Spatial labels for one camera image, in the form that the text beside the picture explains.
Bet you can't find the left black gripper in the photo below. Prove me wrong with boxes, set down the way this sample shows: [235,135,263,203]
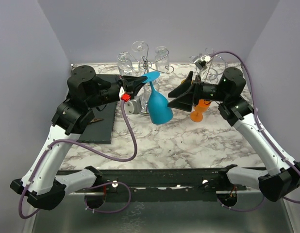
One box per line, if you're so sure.
[87,74,148,108]

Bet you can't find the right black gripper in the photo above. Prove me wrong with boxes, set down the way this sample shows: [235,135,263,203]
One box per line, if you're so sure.
[168,71,228,111]

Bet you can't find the clear wine glass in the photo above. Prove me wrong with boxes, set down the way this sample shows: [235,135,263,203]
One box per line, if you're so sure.
[117,52,133,74]
[155,46,169,73]
[140,83,151,116]
[121,67,137,77]
[132,40,149,75]

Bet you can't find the chrome swirl wine glass rack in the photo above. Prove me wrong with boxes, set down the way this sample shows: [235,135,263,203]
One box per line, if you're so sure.
[120,43,175,115]

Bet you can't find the orange plastic wine glass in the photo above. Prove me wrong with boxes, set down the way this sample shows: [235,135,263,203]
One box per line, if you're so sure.
[190,100,211,122]

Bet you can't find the blue plastic wine glass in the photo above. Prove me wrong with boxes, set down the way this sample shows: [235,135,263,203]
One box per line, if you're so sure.
[143,71,173,125]

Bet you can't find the dark grey box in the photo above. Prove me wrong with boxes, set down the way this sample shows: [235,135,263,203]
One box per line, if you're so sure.
[77,74,121,145]

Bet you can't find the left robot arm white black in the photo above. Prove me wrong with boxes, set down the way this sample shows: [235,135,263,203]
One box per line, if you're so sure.
[10,65,147,210]

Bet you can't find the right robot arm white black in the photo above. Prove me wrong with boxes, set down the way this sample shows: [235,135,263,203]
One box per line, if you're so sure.
[168,67,300,202]

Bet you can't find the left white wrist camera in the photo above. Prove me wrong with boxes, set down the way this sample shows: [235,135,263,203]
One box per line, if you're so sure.
[119,88,141,115]

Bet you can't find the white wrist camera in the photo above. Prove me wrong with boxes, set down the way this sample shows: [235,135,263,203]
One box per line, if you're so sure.
[193,54,212,72]
[119,88,141,115]

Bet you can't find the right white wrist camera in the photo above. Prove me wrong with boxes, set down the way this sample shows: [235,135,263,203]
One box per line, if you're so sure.
[193,54,212,72]

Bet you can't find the chrome spiral wire rack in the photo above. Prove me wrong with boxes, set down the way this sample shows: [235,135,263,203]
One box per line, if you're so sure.
[189,48,227,84]

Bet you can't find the yellow handled pliers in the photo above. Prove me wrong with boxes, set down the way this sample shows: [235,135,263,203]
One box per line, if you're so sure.
[89,118,103,124]

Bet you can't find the aluminium mounting rail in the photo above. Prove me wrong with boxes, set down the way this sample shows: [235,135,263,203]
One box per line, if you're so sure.
[81,169,259,191]

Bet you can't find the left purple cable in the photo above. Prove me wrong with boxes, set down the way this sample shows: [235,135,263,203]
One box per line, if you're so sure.
[18,94,138,220]

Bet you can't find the purple cable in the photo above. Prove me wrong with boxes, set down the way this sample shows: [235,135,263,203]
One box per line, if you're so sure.
[18,94,138,220]
[208,50,300,212]

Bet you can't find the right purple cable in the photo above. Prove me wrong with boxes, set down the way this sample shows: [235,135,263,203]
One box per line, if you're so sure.
[208,50,300,212]

